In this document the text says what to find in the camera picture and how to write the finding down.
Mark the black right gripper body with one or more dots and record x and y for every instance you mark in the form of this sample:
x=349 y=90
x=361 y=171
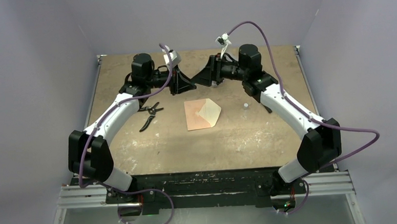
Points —
x=225 y=71

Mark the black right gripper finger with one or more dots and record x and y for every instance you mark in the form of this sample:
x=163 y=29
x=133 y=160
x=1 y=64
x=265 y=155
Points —
x=206 y=77
x=213 y=61

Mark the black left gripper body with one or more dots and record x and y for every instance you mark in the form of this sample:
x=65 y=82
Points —
x=171 y=79

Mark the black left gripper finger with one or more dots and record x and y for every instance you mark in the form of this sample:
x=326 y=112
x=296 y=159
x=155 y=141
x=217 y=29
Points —
x=173 y=84
x=183 y=83

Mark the pink and cream envelope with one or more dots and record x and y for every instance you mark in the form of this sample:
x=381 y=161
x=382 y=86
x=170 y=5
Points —
x=201 y=114

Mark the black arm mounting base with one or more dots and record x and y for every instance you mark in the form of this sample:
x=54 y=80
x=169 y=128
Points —
x=205 y=189

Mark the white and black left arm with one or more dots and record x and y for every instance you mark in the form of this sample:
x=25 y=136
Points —
x=89 y=153

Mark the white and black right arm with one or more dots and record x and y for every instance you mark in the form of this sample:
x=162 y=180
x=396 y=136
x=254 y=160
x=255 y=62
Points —
x=320 y=140

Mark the black pruning shears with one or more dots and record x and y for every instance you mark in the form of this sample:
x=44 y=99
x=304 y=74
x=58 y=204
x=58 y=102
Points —
x=149 y=115

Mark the small black hammer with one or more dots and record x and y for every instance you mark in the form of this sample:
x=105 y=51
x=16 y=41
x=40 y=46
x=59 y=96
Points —
x=267 y=109

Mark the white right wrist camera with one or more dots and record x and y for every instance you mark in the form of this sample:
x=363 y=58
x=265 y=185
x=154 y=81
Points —
x=224 y=42

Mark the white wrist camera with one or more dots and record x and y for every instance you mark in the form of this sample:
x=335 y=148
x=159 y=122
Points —
x=171 y=57
x=224 y=42

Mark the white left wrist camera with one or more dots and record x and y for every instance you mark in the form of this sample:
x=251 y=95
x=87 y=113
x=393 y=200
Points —
x=171 y=57

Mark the aluminium extrusion frame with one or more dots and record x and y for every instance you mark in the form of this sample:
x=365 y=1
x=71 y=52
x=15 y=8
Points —
x=241 y=139

